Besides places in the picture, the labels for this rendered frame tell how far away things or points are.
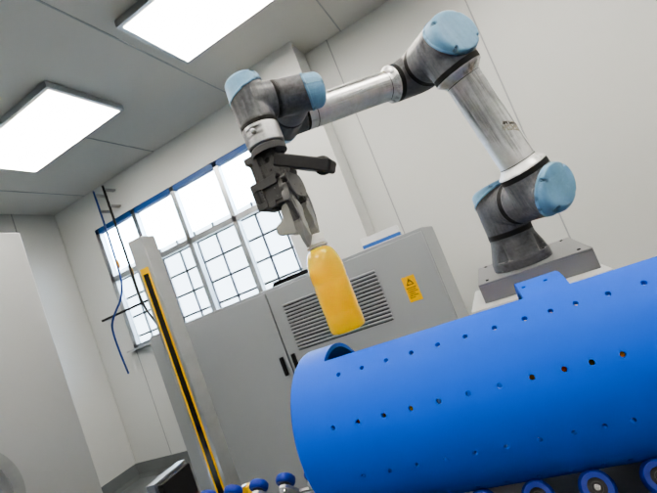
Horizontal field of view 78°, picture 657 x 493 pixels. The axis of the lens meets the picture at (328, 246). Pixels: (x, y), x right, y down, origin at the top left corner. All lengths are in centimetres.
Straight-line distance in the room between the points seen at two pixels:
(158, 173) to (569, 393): 463
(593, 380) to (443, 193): 301
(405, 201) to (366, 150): 58
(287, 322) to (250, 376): 48
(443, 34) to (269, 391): 234
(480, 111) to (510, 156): 13
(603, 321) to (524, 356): 11
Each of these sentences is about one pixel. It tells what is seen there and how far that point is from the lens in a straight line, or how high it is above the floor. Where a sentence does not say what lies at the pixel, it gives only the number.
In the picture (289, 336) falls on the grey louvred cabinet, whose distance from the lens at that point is 262.
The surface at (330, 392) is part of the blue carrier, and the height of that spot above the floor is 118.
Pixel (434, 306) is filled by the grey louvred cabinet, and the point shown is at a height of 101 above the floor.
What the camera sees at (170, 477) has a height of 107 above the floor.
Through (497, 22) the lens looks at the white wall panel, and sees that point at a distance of 384.
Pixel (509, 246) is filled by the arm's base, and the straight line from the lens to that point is 115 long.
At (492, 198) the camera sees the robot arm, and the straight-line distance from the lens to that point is 114.
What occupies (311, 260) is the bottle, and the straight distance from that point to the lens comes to 74.
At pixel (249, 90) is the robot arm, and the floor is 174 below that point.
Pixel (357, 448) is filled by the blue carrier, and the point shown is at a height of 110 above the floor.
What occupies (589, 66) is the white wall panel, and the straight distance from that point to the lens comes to 375.
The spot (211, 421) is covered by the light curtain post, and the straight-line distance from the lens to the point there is 141.
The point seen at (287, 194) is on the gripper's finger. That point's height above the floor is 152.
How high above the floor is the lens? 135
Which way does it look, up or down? 5 degrees up
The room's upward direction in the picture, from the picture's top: 21 degrees counter-clockwise
